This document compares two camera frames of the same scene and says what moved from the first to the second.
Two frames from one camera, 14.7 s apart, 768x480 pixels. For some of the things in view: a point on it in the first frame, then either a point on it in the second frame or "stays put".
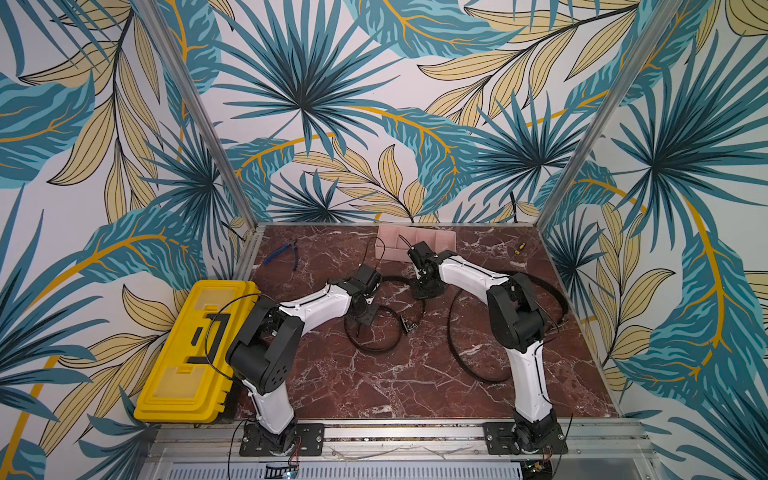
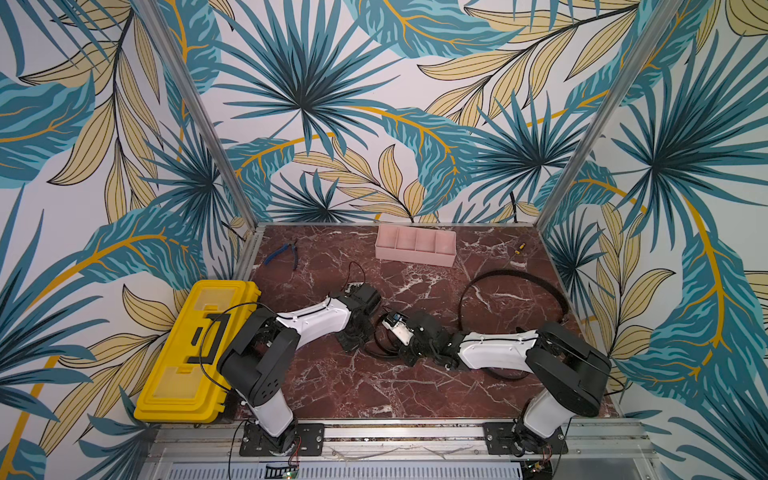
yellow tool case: x=191 y=378 stays put
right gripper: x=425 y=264 -> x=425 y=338
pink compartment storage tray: x=393 y=242 stays put
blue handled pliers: x=282 y=249 stays put
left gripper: x=370 y=314 -> x=353 y=346
